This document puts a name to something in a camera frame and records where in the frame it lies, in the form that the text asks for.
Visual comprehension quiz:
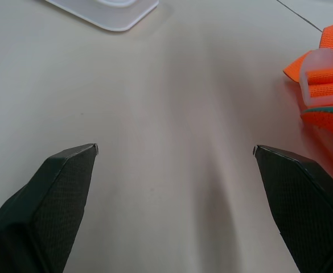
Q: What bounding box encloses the orange mesh strap item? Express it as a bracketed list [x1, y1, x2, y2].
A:
[282, 20, 333, 144]

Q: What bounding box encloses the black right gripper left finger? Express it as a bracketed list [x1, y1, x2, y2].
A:
[0, 143, 99, 273]

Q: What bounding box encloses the white plastic tray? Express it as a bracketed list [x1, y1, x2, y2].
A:
[44, 0, 159, 32]

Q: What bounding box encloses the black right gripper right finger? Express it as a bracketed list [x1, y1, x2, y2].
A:
[252, 144, 333, 273]

